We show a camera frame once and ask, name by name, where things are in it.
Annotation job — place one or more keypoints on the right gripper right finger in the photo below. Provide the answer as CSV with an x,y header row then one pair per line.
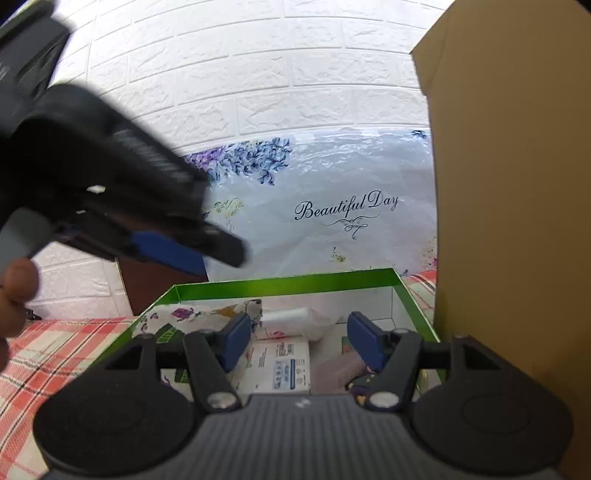
x,y
393,356

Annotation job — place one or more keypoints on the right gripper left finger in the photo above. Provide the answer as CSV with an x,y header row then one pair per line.
x,y
212,355

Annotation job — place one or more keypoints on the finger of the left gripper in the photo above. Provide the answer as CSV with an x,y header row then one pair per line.
x,y
163,250
219,244

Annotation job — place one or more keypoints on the printed white fabric pouch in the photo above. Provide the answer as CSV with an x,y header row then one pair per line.
x,y
167,323

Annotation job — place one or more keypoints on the person's left hand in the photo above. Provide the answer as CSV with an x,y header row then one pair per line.
x,y
19,285

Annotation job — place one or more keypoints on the dark brown headboard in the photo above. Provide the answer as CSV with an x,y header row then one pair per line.
x,y
145,282

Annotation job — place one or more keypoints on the pink tissue packet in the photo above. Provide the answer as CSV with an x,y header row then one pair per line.
x,y
333,375

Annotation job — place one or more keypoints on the white medicine box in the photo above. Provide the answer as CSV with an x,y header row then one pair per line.
x,y
278,366

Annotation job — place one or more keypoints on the green storage box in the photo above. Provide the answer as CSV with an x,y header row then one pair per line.
x,y
301,341

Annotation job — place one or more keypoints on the white tube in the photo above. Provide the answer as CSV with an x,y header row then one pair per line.
x,y
295,322

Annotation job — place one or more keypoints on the floral white plastic bag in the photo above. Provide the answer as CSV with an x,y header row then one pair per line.
x,y
314,202

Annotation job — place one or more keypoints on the plaid bed sheet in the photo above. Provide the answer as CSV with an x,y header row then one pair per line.
x,y
49,354

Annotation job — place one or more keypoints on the brown cardboard box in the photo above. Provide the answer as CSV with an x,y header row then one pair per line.
x,y
508,91

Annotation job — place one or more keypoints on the purple doll keychain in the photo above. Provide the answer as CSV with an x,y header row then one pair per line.
x,y
363,388

